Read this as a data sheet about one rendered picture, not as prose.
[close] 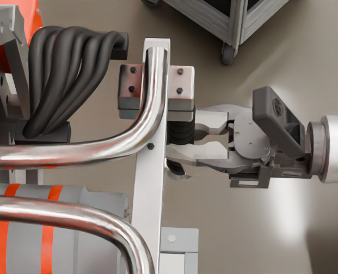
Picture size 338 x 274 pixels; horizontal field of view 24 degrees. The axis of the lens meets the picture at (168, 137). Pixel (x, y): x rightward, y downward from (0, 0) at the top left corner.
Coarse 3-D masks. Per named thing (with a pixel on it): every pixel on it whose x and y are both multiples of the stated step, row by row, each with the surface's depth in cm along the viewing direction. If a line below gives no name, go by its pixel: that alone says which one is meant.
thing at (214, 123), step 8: (200, 112) 104; (208, 112) 104; (216, 112) 104; (200, 120) 104; (208, 120) 104; (216, 120) 104; (224, 120) 104; (200, 128) 105; (208, 128) 104; (216, 128) 103; (224, 128) 105; (200, 136) 108
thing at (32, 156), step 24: (144, 48) 89; (168, 48) 89; (144, 72) 87; (144, 96) 85; (144, 120) 83; (48, 144) 81; (72, 144) 81; (96, 144) 81; (120, 144) 81; (144, 144) 82; (0, 168) 81; (24, 168) 81; (48, 168) 81
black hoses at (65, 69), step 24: (48, 48) 84; (72, 48) 84; (96, 48) 84; (120, 48) 92; (48, 72) 84; (72, 72) 84; (96, 72) 84; (48, 96) 84; (72, 96) 84; (24, 120) 86; (48, 120) 85; (24, 144) 86
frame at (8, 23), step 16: (0, 16) 89; (16, 16) 96; (0, 32) 89; (16, 32) 96; (16, 48) 99; (0, 64) 107; (16, 64) 101; (0, 80) 107; (16, 80) 104; (0, 96) 108; (16, 96) 114; (0, 112) 111; (16, 112) 112; (0, 128) 113; (0, 144) 114; (0, 176) 115; (32, 176) 115
